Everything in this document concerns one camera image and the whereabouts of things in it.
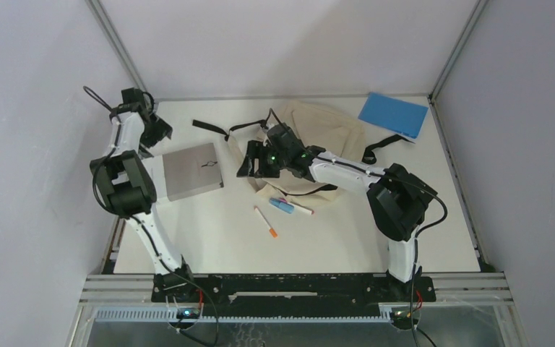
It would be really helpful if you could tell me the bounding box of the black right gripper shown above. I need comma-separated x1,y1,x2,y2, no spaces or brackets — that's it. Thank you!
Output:
236,140,290,179

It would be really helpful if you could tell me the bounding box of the grey hardcover book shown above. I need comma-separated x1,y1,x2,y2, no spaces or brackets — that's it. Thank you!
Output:
163,143,224,202

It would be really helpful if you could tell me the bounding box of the beige canvas backpack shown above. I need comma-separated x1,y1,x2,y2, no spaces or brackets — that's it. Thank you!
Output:
192,99,415,207

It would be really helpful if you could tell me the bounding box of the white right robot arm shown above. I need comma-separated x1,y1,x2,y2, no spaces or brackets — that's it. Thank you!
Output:
236,121,440,301

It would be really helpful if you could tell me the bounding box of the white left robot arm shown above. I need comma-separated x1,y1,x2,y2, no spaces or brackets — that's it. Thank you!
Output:
83,86,199,301

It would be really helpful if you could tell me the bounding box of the blue glue stick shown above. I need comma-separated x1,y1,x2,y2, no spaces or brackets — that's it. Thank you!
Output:
269,198,294,214

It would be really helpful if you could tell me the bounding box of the pink capped white marker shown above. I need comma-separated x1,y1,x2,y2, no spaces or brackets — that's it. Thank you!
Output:
280,198,314,215

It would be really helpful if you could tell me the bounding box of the orange capped white marker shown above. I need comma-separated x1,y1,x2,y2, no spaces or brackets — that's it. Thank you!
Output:
254,206,278,238

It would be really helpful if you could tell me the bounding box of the blue notebook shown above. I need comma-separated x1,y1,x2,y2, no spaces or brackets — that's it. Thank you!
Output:
358,93,429,140

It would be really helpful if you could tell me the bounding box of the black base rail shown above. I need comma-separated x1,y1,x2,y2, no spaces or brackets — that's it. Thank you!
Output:
151,273,436,319

